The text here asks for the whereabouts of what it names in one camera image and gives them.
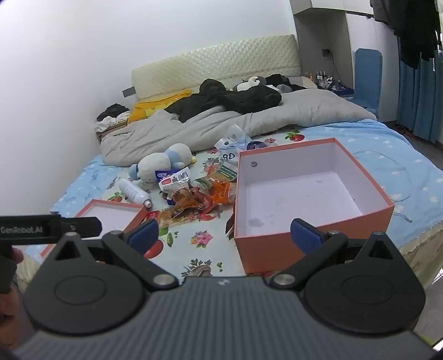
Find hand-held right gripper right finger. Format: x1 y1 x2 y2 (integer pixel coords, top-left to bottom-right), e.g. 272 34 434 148
269 218 404 290

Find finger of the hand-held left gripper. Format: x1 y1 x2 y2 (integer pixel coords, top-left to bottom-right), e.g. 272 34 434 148
48 217 102 245

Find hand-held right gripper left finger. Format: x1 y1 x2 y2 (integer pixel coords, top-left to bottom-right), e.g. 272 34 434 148
52 219 181 293

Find golden snack packet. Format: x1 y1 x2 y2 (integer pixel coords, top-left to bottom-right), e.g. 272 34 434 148
157 209 187 228

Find orange cardboard box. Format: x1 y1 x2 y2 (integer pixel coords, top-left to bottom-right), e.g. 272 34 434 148
233 138 395 276

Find red white snack packet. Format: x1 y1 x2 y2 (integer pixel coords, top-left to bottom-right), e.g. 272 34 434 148
159 176 189 193

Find brown meat snack packet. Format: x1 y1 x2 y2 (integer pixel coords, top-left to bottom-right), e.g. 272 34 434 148
171 187 213 220

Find blue white snack packet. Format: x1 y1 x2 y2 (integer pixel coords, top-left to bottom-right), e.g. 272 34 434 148
155 166 192 184

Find orange snack packet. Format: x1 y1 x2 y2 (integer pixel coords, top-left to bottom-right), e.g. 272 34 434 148
211 180 238 205

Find person's left hand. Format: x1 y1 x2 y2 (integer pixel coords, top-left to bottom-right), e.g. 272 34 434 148
0 248 25 321

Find orange box lid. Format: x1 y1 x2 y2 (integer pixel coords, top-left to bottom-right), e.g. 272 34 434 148
41 199 149 258

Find white plastic bottle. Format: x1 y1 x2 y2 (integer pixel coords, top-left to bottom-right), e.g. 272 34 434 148
119 178 153 209

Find white blue plush penguin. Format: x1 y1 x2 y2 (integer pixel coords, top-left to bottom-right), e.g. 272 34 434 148
129 143 197 184

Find brown cardboard box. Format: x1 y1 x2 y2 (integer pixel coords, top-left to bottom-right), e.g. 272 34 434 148
95 123 128 144

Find dark blue plastic bag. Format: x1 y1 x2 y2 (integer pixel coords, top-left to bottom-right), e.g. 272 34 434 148
247 138 277 151

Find clear printed plastic bag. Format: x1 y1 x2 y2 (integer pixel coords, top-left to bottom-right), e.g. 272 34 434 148
214 124 253 163

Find pile of folded clothes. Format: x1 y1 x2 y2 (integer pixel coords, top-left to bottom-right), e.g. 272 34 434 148
96 103 132 132

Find beige bed skirt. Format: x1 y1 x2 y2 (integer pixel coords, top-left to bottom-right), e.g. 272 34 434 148
398 225 443 281

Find blue star bed sheet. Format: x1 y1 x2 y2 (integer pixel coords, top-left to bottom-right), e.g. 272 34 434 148
51 119 443 250

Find grey duvet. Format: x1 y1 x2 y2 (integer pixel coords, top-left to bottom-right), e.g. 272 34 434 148
100 91 378 167

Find nightstand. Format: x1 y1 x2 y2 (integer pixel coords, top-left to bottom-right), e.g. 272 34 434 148
301 76 354 101

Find black jacket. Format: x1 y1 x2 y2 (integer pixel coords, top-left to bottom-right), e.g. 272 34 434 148
164 78 282 122

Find group of small bottles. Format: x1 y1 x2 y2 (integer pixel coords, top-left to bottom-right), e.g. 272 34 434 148
310 70 343 88

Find black cloth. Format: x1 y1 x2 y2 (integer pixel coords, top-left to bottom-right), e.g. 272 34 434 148
265 74 291 87

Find grey white plush toy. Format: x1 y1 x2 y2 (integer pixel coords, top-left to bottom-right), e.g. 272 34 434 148
233 75 267 92

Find blue chair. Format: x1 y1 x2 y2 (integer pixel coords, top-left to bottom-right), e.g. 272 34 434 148
352 48 383 116

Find blue curtain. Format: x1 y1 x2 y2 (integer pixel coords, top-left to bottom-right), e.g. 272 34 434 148
395 33 443 142

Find cream padded headboard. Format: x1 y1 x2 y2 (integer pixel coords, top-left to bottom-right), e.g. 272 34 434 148
131 34 300 102

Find white wardrobe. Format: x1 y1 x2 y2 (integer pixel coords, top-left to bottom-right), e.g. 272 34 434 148
289 0 398 122

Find hanging dark clothes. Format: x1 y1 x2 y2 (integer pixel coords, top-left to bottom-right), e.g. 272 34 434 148
370 0 443 70

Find white charging cable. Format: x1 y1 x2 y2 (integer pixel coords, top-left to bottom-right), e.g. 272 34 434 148
353 150 413 223

